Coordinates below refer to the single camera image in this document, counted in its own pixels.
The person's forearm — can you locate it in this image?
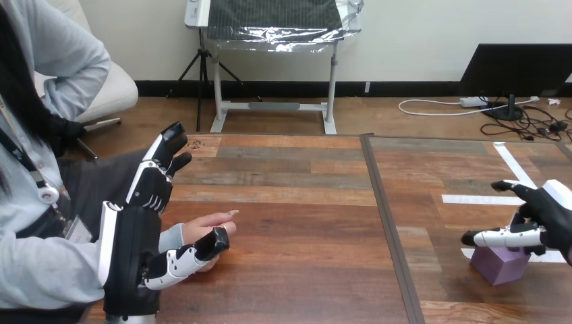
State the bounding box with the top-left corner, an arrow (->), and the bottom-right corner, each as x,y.
0,222 -> 185,311
42,62 -> 113,122

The black tripod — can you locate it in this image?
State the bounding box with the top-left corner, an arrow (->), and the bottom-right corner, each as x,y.
167,27 -> 263,133

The person's hand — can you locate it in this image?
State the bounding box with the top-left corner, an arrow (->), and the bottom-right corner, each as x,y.
181,209 -> 240,274

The person's body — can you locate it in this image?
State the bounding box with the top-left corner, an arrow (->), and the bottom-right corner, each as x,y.
0,0 -> 150,324

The purple block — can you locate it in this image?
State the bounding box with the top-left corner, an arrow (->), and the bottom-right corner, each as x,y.
469,246 -> 532,287

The white desk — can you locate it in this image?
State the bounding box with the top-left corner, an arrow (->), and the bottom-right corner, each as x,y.
183,0 -> 365,136

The white cushioned chair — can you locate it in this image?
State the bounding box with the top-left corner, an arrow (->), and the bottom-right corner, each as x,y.
33,0 -> 140,161

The tangle of cables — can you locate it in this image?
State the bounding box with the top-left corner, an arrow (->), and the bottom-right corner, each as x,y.
479,95 -> 572,144

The white power strip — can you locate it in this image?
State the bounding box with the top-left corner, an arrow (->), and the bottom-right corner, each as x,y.
459,96 -> 489,109

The white cable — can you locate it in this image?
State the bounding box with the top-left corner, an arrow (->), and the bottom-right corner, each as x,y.
397,94 -> 541,118

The dark screen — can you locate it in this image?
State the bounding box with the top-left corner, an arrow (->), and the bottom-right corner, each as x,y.
457,43 -> 572,122

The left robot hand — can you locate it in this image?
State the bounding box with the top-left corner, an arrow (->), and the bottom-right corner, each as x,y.
97,121 -> 231,317

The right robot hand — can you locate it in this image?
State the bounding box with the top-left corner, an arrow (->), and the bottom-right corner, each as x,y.
460,179 -> 572,267

